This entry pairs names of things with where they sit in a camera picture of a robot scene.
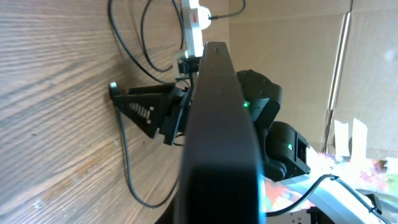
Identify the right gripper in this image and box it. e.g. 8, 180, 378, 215
109, 82, 193, 146

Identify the Samsung Galaxy smartphone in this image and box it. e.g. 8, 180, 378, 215
174, 42, 266, 223

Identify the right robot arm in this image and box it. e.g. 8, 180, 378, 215
109, 68, 384, 223

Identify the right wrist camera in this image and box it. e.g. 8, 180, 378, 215
172, 50, 201, 78

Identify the white power strip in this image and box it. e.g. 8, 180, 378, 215
181, 0, 203, 57

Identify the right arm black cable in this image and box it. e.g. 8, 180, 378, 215
266, 174, 392, 224

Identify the white charger plug adapter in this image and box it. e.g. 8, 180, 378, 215
189, 6, 211, 30

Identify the black USB charging cable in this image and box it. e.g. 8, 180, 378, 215
107, 0, 246, 209

